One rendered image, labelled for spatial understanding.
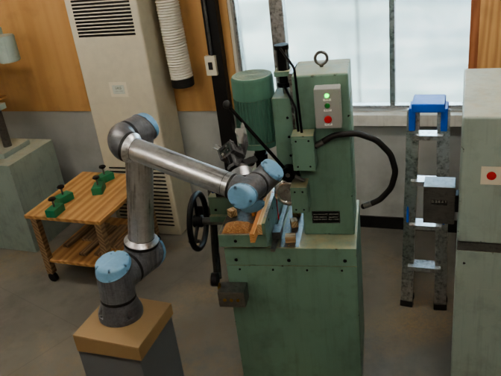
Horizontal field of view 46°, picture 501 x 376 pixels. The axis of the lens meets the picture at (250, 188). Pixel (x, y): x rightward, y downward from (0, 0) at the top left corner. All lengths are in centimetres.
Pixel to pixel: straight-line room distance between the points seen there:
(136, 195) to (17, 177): 211
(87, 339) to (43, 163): 229
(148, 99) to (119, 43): 40
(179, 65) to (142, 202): 168
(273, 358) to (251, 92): 129
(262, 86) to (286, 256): 73
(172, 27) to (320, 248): 194
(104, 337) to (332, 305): 99
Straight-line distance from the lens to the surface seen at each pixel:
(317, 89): 229
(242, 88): 242
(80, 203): 396
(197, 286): 382
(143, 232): 253
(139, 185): 241
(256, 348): 293
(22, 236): 466
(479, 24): 355
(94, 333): 259
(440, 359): 321
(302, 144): 235
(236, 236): 250
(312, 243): 257
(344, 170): 247
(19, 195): 447
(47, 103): 484
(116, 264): 249
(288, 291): 268
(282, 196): 253
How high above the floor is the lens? 216
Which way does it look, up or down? 26 degrees down
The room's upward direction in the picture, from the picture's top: 7 degrees counter-clockwise
